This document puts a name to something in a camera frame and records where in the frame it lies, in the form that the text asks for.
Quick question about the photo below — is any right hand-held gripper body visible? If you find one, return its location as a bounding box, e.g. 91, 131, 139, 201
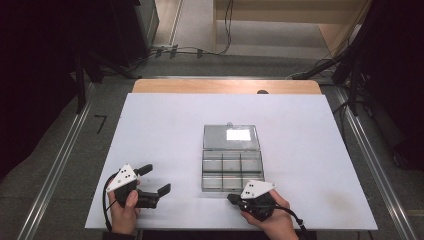
240, 180, 277, 222

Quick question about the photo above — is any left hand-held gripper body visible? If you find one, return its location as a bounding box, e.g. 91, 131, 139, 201
106, 163, 158, 209

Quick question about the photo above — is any clear grey compartment box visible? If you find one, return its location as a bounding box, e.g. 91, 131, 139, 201
201, 123, 265, 193

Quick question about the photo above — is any person's right hand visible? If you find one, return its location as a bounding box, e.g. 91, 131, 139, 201
240, 189, 299, 240

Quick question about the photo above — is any person's left hand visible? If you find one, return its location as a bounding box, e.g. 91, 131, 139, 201
108, 189, 141, 234

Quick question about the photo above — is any white table sheet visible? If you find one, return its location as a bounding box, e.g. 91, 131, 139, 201
84, 93, 379, 231

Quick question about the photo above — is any black metal stand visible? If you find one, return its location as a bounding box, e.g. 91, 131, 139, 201
73, 49, 138, 115
293, 43, 371, 117

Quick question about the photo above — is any black curtain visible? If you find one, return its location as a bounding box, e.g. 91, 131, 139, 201
0, 0, 116, 181
361, 0, 424, 171

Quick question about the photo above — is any dark cabinet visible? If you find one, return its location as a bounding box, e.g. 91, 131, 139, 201
109, 0, 160, 68

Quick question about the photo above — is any light wooden platform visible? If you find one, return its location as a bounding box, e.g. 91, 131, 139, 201
213, 0, 371, 59

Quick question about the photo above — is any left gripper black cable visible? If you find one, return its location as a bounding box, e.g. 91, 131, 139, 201
102, 173, 118, 233

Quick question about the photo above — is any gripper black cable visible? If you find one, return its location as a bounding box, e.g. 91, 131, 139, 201
273, 204, 309, 239
102, 173, 118, 233

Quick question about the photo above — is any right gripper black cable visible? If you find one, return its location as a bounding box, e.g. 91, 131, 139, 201
273, 204, 309, 239

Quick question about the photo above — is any aluminium floor rail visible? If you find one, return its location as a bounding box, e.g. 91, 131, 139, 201
16, 83, 96, 240
334, 86, 410, 240

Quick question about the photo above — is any power strip with cables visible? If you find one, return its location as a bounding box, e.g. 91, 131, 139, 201
146, 44, 208, 61

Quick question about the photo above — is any hanging black cable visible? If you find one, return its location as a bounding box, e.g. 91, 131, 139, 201
218, 0, 234, 56

